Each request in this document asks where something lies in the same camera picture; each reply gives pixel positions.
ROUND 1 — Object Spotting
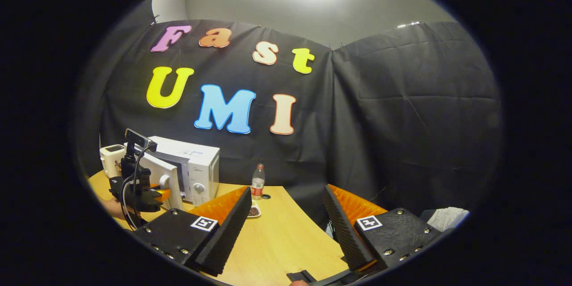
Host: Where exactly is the clear bottle with red label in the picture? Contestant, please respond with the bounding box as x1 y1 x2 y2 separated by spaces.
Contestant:
251 164 265 201

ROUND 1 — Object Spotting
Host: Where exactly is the white microwave oven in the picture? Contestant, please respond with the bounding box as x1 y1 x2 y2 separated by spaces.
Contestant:
134 136 220 210

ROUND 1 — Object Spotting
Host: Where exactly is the white toaster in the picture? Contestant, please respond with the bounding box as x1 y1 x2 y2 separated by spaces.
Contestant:
99 144 126 178

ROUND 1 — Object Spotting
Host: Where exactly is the black camera cable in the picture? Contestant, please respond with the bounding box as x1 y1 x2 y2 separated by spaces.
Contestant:
120 145 155 231

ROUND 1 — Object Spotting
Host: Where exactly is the black backdrop cloth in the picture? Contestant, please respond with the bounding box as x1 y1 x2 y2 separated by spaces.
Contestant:
74 0 503 233

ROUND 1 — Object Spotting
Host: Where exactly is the white cloth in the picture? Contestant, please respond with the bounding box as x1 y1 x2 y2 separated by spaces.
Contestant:
427 207 470 232

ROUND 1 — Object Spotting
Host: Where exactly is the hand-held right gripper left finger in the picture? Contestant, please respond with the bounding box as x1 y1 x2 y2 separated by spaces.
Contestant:
133 185 253 277

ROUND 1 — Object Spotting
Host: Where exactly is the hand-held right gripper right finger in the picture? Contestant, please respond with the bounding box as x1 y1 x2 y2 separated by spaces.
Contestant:
322 184 444 273

